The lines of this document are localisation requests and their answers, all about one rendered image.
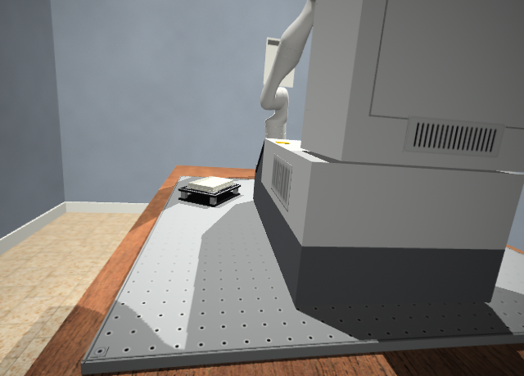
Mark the black rectangular frame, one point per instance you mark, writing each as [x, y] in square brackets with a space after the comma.
[209, 198]

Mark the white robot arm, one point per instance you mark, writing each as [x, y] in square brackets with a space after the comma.
[290, 49]

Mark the cream rectangular well plate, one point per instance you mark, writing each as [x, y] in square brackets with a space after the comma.
[210, 184]

